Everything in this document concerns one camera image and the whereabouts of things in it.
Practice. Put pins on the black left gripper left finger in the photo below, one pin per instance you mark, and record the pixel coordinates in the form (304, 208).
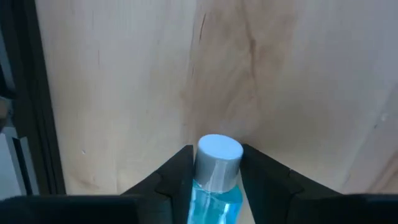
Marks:
(168, 199)

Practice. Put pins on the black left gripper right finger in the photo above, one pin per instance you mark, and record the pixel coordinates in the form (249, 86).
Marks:
(273, 193)

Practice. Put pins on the teal white tube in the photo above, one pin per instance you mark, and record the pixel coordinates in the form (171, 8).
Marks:
(217, 165)

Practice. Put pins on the black aluminium table frame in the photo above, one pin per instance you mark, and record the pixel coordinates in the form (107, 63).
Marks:
(37, 93)

